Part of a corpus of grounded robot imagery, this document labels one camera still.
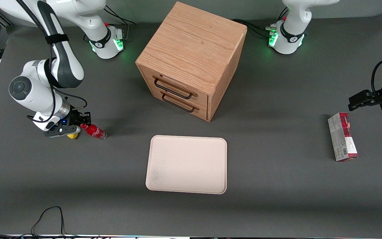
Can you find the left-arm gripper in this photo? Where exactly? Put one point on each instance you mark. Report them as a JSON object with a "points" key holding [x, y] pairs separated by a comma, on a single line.
{"points": [[379, 98]]}

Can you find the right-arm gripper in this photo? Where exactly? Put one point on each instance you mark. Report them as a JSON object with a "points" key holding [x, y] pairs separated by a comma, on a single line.
{"points": [[74, 117]]}

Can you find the small red coke bottle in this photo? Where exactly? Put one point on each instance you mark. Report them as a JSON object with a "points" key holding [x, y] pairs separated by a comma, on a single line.
{"points": [[95, 132]]}

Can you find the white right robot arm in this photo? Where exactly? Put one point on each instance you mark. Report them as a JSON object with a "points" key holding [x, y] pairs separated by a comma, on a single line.
{"points": [[68, 69]]}

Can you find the beige rectangular tray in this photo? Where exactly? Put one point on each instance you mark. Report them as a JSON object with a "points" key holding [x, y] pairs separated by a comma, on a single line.
{"points": [[187, 164]]}

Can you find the yellow lemon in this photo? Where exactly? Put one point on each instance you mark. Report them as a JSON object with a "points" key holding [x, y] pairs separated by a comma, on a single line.
{"points": [[73, 136]]}

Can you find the red and white carton box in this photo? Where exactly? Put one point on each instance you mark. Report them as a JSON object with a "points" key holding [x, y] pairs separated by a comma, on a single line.
{"points": [[342, 139]]}

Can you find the wooden two-drawer cabinet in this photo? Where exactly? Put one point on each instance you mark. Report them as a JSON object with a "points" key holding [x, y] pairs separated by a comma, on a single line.
{"points": [[191, 43]]}

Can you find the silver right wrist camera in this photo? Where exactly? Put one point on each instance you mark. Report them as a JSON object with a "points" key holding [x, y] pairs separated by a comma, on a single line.
{"points": [[61, 131]]}

